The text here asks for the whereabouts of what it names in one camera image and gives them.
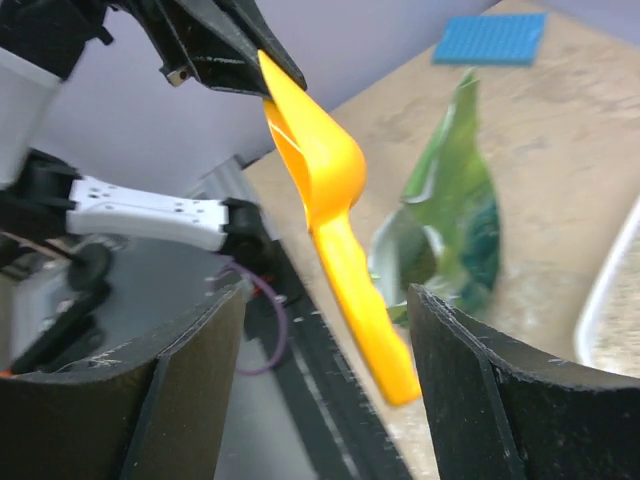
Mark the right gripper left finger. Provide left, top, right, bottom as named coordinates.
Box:
left=1, top=287, right=245, bottom=479

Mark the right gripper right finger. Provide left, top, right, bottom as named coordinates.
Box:
left=407, top=285, right=639, bottom=479

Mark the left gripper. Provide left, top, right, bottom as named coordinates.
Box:
left=104, top=0, right=307, bottom=98

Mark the yellow plastic scoop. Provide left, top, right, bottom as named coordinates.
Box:
left=258, top=52, right=421, bottom=406

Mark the green litter bag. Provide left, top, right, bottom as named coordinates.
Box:
left=368, top=70, right=501, bottom=328

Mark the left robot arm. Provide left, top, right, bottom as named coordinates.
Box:
left=1, top=1, right=306, bottom=272

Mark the white litter box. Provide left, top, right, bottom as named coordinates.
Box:
left=573, top=198, right=639, bottom=368

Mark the grey cat litter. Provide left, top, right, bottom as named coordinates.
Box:
left=592, top=263, right=639, bottom=378

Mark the blue studded plate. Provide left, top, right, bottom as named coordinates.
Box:
left=431, top=13, right=547, bottom=67

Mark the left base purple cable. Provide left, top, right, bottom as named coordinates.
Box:
left=214, top=262, right=290, bottom=376

